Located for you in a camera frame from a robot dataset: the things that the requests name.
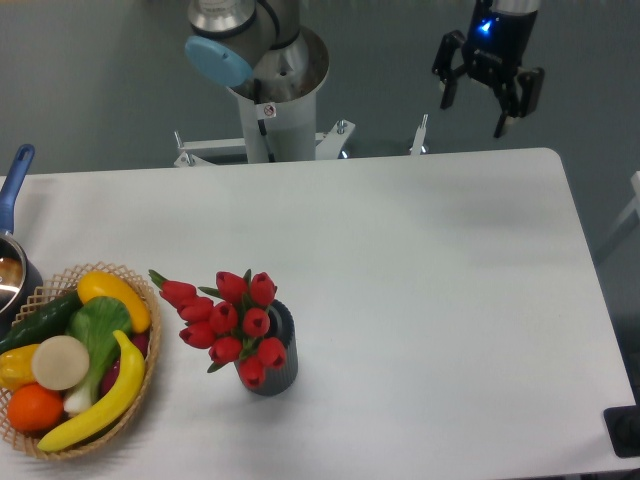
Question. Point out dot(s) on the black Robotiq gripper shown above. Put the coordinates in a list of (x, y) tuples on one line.
[(497, 38)]

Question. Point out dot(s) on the red tulip bouquet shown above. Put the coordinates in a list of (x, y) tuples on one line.
[(225, 320)]

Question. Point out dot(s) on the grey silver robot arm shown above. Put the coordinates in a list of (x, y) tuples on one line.
[(256, 45)]

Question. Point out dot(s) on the dark grey ribbed vase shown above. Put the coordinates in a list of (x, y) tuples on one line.
[(271, 367)]

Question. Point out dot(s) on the black device at table edge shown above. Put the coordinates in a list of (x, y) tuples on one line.
[(623, 427)]

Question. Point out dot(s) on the dark red vegetable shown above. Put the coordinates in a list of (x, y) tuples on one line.
[(141, 341)]

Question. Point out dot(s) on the green bok choy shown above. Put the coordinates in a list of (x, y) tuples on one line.
[(93, 325)]

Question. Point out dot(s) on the yellow banana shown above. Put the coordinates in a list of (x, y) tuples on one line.
[(106, 410)]

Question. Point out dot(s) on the green cucumber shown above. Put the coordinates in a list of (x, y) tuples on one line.
[(48, 321)]

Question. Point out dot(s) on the beige round disc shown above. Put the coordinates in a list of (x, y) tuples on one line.
[(60, 363)]

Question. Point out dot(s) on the yellow bell pepper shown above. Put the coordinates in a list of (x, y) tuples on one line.
[(16, 370)]

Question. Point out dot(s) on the orange fruit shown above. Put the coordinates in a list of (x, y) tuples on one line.
[(33, 408)]

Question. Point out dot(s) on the white furniture frame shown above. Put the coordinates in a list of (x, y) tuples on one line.
[(624, 224)]

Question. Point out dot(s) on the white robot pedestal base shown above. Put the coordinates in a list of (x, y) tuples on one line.
[(272, 132)]

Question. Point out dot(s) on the blue handled saucepan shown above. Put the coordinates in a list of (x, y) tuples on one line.
[(19, 277)]

